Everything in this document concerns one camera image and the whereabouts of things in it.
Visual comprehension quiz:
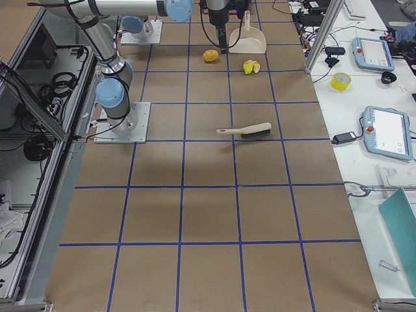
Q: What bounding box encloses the orange bread roll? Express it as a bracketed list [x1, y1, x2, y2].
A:
[202, 49, 219, 62]

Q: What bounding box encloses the beige hand brush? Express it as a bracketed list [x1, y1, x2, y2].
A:
[215, 122, 272, 140]

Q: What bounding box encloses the yellow tape roll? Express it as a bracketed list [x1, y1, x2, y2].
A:
[330, 72, 352, 92]

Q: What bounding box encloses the far teach pendant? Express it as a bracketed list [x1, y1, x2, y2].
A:
[352, 37, 395, 72]

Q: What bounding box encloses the black power adapter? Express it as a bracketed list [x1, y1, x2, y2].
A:
[331, 131, 357, 145]

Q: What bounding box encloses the croissant bread piece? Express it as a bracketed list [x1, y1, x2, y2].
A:
[246, 60, 261, 73]

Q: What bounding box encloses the near teach pendant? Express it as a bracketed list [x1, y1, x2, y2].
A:
[362, 106, 413, 161]

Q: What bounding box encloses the white crumpled cloth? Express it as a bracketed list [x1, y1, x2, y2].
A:
[1, 202, 24, 244]

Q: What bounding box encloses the yellow sponge piece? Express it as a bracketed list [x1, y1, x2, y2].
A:
[243, 62, 254, 75]

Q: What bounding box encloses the beige plastic dustpan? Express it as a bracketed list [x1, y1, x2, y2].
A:
[228, 10, 267, 54]

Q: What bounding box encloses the black small bowl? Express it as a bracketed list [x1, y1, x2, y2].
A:
[380, 71, 397, 85]

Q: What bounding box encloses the teach pendant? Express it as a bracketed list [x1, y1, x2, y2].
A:
[352, 37, 395, 72]
[362, 106, 413, 161]

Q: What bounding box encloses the aluminium frame post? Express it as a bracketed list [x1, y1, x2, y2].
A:
[304, 0, 344, 73]

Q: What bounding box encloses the metal carabiner hook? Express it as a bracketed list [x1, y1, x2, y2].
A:
[344, 181, 371, 198]

